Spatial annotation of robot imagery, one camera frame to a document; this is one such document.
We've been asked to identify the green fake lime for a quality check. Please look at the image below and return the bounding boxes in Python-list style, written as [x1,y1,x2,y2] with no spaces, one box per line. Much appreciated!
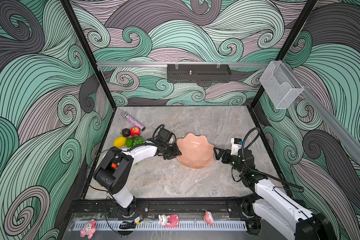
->
[126,138,134,148]

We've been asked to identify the pink wavy fruit bowl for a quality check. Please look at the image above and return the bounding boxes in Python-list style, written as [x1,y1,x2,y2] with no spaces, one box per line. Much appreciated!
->
[177,133,215,170]

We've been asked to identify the white bunny pink toy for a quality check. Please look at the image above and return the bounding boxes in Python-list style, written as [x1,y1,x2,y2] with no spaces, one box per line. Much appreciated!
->
[159,215,180,228]

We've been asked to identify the small pink figurine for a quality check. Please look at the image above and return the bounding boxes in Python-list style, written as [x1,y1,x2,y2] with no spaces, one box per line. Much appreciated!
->
[204,211,214,226]

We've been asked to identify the aluminium rail wall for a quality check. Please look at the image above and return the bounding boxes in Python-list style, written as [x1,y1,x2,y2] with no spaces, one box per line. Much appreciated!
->
[96,61,270,69]
[284,63,360,165]

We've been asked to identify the yellow fake lemon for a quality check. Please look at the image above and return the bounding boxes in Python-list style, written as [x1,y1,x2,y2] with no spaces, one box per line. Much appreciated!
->
[113,136,127,148]

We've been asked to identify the green fake grape bunch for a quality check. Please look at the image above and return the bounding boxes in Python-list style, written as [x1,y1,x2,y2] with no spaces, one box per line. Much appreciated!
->
[132,135,146,146]

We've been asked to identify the purple sprinkle tube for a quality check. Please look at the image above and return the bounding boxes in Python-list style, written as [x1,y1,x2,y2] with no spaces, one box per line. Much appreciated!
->
[122,112,146,131]

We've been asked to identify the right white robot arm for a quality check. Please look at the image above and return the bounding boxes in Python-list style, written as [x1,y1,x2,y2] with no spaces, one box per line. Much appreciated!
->
[214,148,337,240]

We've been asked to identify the white slotted cable duct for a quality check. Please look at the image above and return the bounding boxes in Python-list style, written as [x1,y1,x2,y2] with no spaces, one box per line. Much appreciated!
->
[72,220,248,232]

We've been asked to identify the dark brown fake fruit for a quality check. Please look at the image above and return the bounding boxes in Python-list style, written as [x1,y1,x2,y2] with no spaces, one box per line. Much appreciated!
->
[121,128,131,138]

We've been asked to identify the black wall tray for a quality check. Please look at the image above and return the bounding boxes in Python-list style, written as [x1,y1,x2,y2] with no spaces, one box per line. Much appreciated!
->
[167,65,232,86]

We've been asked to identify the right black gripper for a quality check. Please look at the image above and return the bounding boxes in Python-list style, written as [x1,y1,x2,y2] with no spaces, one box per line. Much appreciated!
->
[213,146,246,177]

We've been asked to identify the aluminium rail back wall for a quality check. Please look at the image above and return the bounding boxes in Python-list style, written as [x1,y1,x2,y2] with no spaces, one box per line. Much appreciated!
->
[96,61,270,69]

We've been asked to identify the aluminium rail right wall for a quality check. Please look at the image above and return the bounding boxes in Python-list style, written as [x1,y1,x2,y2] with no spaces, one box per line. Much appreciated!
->
[284,63,360,165]

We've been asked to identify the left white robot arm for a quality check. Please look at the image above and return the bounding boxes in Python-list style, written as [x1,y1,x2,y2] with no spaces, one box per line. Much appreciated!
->
[93,125,181,210]

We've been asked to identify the red fake apple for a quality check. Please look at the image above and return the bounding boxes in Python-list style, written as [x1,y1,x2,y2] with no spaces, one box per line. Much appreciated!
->
[130,127,141,138]

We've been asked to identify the clear plastic wall holder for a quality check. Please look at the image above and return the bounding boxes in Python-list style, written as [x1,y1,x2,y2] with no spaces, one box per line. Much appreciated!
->
[260,61,304,110]

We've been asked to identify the pink plush toy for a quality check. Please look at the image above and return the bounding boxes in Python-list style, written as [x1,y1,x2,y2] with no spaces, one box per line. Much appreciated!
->
[80,219,97,240]

